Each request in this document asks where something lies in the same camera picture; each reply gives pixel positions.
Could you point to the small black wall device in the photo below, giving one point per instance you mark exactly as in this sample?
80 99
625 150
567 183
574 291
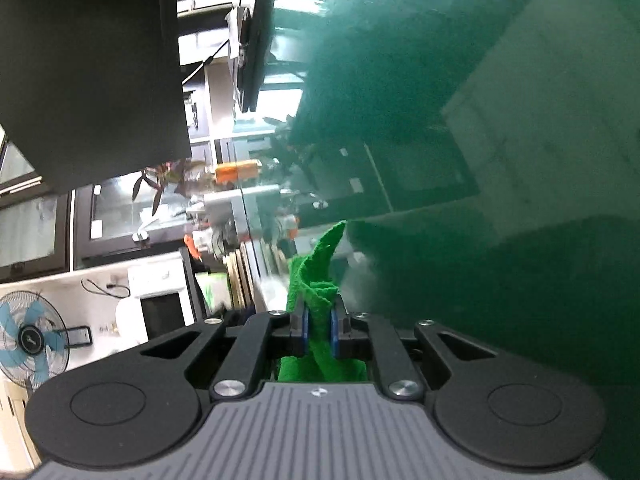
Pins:
76 336

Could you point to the orange white tool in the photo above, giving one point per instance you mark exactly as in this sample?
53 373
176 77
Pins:
192 245

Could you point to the grey metal box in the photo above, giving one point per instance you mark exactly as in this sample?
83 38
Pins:
222 206

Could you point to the green cleaning cloth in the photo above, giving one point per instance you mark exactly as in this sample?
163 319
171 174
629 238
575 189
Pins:
317 290

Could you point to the red-leaved potted plant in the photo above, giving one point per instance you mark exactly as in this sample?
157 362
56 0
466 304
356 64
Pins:
165 177

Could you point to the black window frame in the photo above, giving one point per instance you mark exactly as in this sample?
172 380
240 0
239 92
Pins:
80 240

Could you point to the row of flat boards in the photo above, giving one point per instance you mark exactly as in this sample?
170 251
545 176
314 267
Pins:
240 275

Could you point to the green white packet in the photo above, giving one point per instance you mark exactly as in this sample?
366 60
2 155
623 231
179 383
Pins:
214 292

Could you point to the blue-bladed standing fan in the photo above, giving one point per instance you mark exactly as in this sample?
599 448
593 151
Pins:
30 342

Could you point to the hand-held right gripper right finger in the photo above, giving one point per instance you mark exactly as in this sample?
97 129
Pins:
334 337

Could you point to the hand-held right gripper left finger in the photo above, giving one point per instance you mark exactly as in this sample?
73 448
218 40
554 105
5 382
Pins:
303 332

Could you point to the white appliance with dark window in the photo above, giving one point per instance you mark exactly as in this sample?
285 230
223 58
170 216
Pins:
155 277

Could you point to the black curved monitor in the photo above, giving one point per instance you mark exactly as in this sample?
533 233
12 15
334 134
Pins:
85 60

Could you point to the orange bottle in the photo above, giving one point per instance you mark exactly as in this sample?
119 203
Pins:
235 171

